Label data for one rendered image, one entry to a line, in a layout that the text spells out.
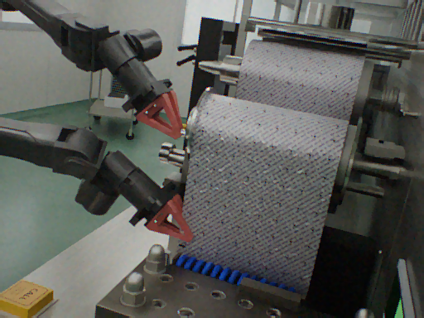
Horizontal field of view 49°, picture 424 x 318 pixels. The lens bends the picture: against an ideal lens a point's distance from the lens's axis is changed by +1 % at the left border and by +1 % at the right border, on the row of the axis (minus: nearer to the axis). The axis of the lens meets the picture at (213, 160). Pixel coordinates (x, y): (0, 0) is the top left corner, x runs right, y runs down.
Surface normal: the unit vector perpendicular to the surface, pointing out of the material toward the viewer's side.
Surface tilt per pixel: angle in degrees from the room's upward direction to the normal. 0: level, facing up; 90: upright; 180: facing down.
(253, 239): 90
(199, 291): 0
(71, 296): 0
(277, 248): 90
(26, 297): 0
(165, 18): 90
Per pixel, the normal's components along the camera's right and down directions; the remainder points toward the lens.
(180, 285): 0.15, -0.95
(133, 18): -0.31, 0.22
